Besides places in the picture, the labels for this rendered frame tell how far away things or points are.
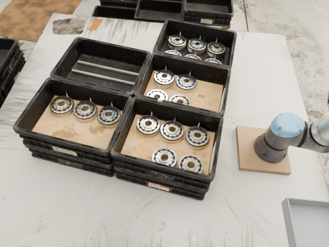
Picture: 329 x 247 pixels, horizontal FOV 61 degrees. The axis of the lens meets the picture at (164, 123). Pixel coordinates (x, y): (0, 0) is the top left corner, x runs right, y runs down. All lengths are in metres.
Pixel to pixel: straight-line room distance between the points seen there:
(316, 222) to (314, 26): 2.92
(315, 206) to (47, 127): 1.10
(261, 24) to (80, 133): 2.69
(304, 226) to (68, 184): 0.93
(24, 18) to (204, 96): 2.55
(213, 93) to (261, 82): 0.42
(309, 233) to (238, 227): 0.28
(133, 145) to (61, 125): 0.33
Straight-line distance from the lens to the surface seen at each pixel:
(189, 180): 1.08
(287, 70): 1.87
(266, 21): 3.58
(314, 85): 2.99
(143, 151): 1.17
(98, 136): 1.22
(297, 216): 1.09
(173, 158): 1.12
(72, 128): 1.27
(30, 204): 1.30
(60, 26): 2.03
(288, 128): 1.22
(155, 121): 1.22
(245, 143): 1.39
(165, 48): 1.61
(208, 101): 1.36
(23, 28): 3.37
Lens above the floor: 1.84
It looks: 54 degrees down
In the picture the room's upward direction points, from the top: 5 degrees clockwise
